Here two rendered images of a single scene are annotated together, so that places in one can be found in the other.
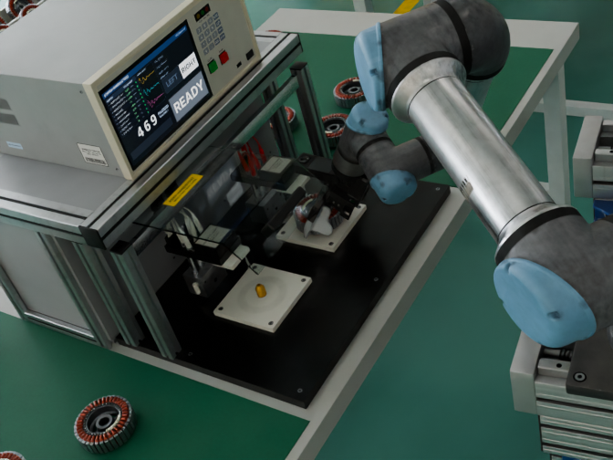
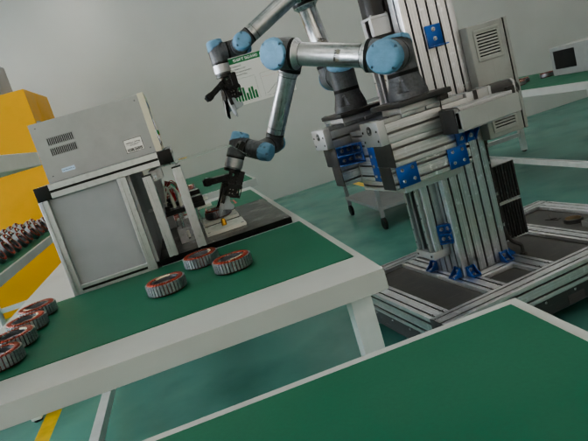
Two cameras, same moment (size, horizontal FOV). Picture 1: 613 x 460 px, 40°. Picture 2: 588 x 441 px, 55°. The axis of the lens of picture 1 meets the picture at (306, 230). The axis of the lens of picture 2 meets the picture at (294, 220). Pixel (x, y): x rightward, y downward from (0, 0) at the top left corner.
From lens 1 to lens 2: 1.79 m
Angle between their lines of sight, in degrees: 53
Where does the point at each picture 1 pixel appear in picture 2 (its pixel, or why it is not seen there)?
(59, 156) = (106, 159)
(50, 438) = not seen: hidden behind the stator
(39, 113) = (98, 130)
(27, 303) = (82, 277)
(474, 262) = not seen: hidden behind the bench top
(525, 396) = (383, 135)
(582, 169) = (326, 134)
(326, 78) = not seen: hidden behind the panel
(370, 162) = (253, 143)
